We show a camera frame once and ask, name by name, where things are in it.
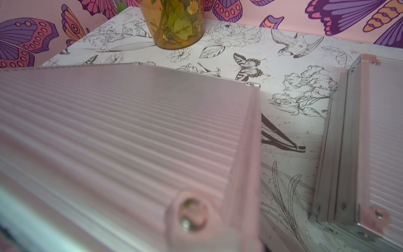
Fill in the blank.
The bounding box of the silver poker case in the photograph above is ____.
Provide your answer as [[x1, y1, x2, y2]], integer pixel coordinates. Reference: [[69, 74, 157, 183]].
[[309, 54, 403, 252], [1, 64, 263, 252]]

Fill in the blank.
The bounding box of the potted green plant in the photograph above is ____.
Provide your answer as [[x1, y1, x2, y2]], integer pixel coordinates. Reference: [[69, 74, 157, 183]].
[[137, 0, 205, 50]]

